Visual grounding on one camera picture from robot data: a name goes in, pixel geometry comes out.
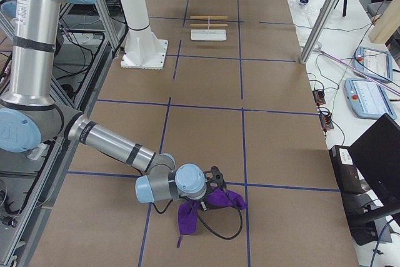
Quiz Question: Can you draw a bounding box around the purple towel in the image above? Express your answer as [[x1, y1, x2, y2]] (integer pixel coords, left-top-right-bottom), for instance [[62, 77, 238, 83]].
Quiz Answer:
[[177, 188, 247, 248]]

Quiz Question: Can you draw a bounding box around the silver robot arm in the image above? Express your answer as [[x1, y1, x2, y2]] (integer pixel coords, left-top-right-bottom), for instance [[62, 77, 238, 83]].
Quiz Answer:
[[1, 0, 208, 203]]

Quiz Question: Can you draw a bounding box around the white wooden towel rack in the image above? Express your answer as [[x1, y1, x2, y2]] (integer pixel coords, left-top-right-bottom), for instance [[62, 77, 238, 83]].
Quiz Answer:
[[189, 15, 228, 42]]

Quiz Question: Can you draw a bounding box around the small orange relay board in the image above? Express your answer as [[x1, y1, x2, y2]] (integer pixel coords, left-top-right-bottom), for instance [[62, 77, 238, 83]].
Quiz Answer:
[[312, 89, 326, 106]]

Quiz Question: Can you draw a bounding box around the near teach pendant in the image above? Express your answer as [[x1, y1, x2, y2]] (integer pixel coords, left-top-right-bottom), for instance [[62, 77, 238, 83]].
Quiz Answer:
[[344, 78, 397, 119]]

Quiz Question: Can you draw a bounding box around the teach pendant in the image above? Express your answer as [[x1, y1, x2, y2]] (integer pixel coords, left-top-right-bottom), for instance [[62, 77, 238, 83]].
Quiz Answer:
[[353, 46, 394, 83], [344, 78, 397, 119]]

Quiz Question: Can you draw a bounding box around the metal reacher grabber stick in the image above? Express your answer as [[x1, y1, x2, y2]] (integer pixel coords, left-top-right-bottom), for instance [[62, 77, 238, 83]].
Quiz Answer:
[[318, 50, 400, 96]]

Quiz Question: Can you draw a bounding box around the black computer box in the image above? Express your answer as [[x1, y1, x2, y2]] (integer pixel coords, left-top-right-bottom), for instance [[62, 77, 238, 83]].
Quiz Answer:
[[329, 145, 392, 246]]

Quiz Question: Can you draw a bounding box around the black monitor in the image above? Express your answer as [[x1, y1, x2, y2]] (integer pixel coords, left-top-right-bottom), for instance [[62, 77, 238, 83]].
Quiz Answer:
[[347, 113, 399, 226]]

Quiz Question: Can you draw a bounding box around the far teach pendant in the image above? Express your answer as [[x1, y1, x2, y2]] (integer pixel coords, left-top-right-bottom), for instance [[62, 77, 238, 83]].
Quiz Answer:
[[353, 46, 394, 83]]

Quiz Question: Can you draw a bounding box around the black tripod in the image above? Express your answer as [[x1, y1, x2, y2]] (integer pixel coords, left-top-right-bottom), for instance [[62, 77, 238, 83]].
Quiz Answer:
[[342, 0, 348, 17]]

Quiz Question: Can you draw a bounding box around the wooden board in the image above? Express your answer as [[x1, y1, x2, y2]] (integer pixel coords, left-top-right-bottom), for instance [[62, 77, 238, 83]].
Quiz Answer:
[[369, 0, 399, 43]]

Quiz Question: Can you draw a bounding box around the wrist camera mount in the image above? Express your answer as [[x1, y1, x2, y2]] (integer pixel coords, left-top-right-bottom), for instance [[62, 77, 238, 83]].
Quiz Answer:
[[204, 166, 226, 189]]

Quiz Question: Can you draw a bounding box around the white pedestal column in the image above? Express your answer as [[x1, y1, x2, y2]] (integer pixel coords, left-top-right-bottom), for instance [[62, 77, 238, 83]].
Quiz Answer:
[[120, 0, 168, 70]]

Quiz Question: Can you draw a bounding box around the aluminium frame cage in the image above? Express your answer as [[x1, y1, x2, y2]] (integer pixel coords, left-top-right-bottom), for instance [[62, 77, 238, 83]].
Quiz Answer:
[[0, 0, 129, 263]]

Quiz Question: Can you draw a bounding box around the aluminium frame post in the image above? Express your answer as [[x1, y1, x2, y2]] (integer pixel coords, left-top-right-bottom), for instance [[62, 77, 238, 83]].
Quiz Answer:
[[299, 0, 339, 64]]

